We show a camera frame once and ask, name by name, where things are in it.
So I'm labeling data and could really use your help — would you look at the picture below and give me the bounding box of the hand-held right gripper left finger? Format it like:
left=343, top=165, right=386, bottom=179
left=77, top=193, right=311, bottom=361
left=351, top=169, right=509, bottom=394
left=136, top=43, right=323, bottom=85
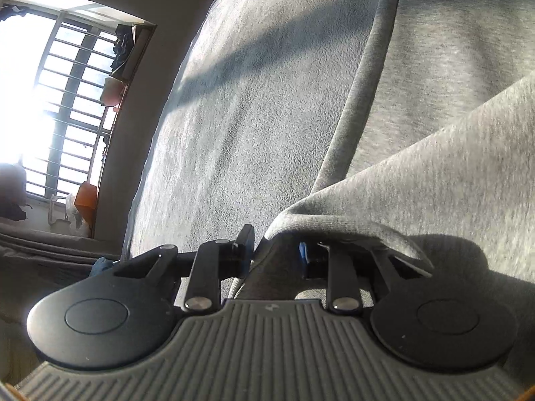
left=112, top=224, right=255, bottom=312

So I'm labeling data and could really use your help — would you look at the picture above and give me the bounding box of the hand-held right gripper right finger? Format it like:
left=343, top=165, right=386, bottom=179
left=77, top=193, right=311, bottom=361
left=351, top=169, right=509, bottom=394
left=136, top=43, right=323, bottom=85
left=298, top=240, right=433, bottom=314

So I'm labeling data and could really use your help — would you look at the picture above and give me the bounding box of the grey hooded sweatshirt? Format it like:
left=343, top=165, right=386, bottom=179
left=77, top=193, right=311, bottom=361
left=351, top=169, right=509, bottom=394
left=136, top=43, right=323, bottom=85
left=226, top=0, right=535, bottom=385

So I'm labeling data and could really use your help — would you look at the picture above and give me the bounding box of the dark clothes pile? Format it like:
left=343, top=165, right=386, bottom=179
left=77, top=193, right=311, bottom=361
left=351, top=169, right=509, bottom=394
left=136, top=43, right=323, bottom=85
left=109, top=23, right=137, bottom=78

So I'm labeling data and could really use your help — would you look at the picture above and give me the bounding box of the orange bag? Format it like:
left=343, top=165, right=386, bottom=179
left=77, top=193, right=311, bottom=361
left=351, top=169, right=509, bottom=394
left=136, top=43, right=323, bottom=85
left=74, top=180, right=99, bottom=220

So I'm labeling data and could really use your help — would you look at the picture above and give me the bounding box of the white plastic bag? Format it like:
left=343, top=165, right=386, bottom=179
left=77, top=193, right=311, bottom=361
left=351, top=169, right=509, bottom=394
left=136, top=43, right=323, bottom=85
left=65, top=194, right=91, bottom=237

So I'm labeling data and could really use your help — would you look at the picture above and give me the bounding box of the beige curtain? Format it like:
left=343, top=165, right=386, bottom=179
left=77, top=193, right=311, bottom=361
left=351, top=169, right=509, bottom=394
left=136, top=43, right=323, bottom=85
left=0, top=216, right=123, bottom=262

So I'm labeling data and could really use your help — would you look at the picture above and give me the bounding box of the cardboard box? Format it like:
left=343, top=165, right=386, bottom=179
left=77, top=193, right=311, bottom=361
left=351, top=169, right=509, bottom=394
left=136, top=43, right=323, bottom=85
left=109, top=23, right=158, bottom=85

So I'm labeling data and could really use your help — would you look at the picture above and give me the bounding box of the dark bag on sill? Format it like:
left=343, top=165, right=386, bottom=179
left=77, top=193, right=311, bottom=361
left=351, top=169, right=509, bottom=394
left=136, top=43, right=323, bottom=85
left=0, top=163, right=28, bottom=220

